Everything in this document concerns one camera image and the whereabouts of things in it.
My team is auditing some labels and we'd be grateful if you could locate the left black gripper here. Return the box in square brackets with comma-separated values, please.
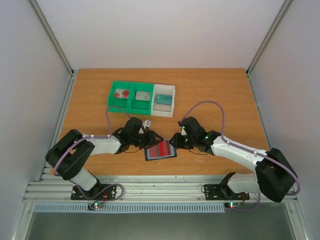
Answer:
[130, 130, 164, 150]

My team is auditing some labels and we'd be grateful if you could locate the dark blue card holder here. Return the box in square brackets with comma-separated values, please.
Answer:
[144, 145, 177, 161]

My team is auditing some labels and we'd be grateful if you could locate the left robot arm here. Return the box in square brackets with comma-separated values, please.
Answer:
[45, 117, 164, 199]

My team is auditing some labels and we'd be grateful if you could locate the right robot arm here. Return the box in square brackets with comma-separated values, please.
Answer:
[169, 117, 298, 203]

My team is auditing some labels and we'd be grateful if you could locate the teal card stack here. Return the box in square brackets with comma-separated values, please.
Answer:
[155, 94, 173, 106]

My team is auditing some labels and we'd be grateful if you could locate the grey bird card stack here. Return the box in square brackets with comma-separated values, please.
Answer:
[135, 91, 152, 102]

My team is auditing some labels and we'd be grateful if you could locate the red circle card stack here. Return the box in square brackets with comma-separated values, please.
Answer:
[114, 88, 130, 99]

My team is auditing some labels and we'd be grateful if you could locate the white bin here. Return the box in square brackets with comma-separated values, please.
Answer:
[150, 84, 176, 118]

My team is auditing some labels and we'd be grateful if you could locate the middle green bin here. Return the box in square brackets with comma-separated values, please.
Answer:
[128, 82, 154, 115]

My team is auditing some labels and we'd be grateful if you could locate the green bin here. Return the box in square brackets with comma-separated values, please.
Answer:
[107, 81, 134, 114]
[128, 82, 154, 115]

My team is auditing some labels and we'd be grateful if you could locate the left green bin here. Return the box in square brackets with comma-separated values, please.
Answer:
[107, 81, 134, 114]

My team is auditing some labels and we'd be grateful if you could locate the right circuit board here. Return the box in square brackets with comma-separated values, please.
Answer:
[224, 201, 242, 209]

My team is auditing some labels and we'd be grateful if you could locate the circuit board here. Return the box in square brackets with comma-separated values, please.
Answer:
[224, 201, 242, 209]
[87, 202, 104, 211]

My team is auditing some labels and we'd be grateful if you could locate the left circuit board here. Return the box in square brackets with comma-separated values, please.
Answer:
[87, 202, 104, 211]

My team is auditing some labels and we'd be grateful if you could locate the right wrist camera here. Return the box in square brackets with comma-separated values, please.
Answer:
[178, 121, 187, 135]

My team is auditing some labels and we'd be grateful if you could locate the aluminium rail frame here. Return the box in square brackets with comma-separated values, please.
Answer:
[22, 174, 298, 204]

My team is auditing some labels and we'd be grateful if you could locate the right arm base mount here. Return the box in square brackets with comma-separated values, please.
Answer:
[201, 184, 250, 201]

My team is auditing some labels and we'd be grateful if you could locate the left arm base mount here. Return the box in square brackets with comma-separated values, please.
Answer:
[70, 184, 119, 201]

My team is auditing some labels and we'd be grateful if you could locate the grey slotted cable duct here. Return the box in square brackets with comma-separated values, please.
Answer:
[33, 202, 225, 214]

